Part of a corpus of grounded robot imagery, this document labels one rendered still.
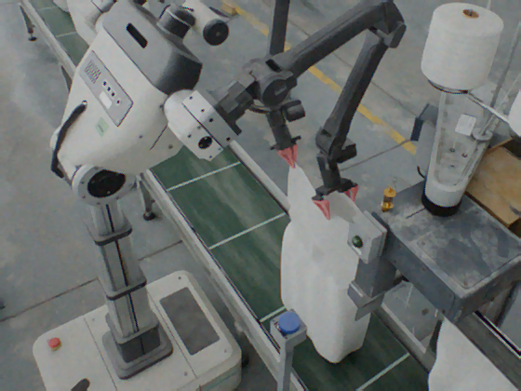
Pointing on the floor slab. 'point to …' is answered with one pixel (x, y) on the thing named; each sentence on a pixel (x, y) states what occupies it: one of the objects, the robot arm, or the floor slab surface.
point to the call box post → (285, 370)
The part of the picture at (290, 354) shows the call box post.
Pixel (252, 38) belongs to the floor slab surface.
